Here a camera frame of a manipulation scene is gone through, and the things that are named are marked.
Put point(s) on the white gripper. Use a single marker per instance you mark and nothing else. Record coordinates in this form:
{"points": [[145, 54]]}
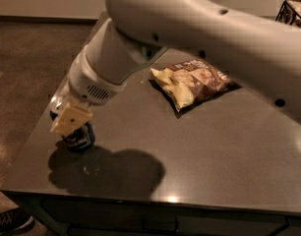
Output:
{"points": [[86, 83]]}

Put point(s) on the blue pepsi can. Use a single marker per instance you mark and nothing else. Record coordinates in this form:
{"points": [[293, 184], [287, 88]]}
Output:
{"points": [[80, 140]]}

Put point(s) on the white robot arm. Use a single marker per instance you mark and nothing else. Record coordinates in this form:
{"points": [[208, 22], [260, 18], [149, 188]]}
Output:
{"points": [[262, 55]]}

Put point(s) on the black sneaker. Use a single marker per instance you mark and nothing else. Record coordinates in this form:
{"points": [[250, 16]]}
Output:
{"points": [[14, 219]]}

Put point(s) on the brown and cream chip bag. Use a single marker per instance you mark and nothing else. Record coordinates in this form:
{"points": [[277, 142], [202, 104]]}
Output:
{"points": [[191, 81]]}

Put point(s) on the drawer handle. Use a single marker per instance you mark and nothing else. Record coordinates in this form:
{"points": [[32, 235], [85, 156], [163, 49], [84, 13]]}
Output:
{"points": [[160, 226]]}

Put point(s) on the black wire basket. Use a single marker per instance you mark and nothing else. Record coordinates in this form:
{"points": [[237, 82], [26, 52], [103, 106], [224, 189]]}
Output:
{"points": [[290, 13]]}

